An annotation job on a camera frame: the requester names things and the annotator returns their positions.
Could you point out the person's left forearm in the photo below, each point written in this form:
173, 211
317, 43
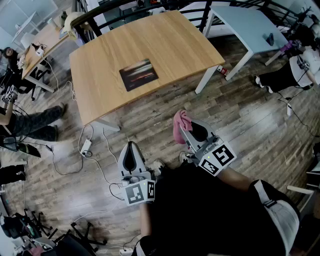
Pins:
145, 220

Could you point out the white power adapter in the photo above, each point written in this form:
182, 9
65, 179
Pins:
39, 51

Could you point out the small black object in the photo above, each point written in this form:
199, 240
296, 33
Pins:
269, 38

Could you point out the person's right forearm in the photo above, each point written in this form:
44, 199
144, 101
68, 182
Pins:
235, 178

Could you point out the wooden table with white legs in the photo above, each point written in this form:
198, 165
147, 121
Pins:
150, 42

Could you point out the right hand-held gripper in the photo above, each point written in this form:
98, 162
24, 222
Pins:
217, 157

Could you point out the person's shoe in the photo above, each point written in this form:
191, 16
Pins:
185, 157
158, 166

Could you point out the person's black clothing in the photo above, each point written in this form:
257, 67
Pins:
200, 212

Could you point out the person's right shoe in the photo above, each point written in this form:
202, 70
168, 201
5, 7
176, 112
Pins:
185, 157

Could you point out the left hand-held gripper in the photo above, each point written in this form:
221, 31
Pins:
140, 192

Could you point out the small red white box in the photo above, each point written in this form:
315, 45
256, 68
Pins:
222, 70

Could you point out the person's left shoe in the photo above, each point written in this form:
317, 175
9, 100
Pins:
158, 166

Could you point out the black office chair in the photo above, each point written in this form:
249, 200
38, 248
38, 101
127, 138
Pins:
35, 77

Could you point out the wooden desk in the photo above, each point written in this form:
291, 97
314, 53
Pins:
47, 37

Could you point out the black chair base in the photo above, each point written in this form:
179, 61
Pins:
82, 235

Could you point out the white power strip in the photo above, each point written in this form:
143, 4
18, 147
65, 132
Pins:
126, 251
86, 147
289, 108

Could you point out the pink cloth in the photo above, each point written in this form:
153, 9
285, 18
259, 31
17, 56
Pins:
181, 120

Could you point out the black metal railing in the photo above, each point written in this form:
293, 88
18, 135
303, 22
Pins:
205, 15

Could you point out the black green bag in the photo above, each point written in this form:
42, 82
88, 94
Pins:
28, 150

